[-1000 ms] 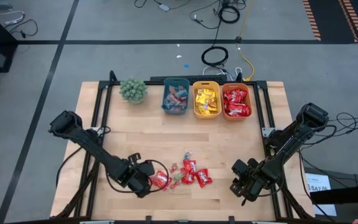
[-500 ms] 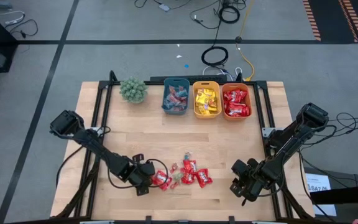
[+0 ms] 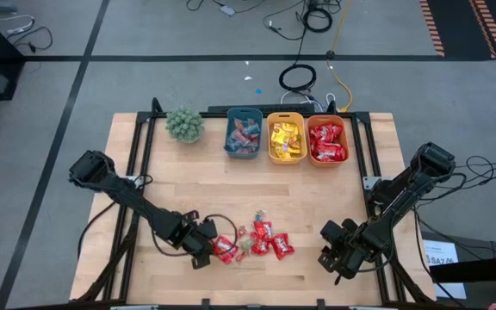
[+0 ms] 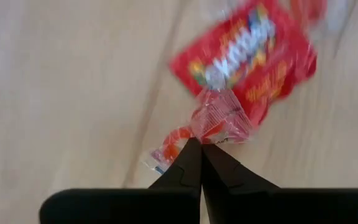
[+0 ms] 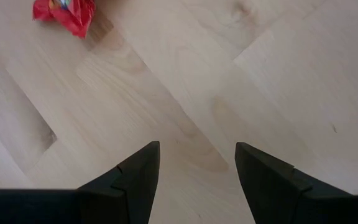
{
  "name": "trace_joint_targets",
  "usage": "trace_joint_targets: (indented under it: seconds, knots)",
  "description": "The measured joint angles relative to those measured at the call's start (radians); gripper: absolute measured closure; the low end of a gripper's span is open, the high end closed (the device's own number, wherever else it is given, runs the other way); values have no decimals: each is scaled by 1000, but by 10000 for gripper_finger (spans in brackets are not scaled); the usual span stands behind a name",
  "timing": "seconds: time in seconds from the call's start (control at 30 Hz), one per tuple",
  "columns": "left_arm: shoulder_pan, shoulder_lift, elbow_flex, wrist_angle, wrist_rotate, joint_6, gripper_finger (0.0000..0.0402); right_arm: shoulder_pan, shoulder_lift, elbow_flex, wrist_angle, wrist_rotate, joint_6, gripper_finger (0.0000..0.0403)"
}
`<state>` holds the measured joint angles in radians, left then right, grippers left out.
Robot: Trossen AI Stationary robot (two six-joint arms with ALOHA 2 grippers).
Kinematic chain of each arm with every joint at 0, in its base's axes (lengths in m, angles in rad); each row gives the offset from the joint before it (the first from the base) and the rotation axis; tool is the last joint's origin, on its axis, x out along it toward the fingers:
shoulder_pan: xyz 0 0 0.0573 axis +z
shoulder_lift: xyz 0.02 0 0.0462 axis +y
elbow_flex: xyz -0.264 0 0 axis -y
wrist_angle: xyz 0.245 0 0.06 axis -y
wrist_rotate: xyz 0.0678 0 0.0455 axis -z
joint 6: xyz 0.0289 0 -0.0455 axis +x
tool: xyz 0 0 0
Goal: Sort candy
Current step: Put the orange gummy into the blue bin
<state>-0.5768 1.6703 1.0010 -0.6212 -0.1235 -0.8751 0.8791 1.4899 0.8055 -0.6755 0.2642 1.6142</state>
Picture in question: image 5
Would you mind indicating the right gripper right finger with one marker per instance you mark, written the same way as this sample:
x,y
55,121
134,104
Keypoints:
x,y
284,202

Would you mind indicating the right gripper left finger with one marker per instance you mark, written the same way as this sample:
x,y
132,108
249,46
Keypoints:
x,y
104,205

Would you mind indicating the red Skittles candy pack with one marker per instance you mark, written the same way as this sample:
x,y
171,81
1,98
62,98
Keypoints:
x,y
70,14

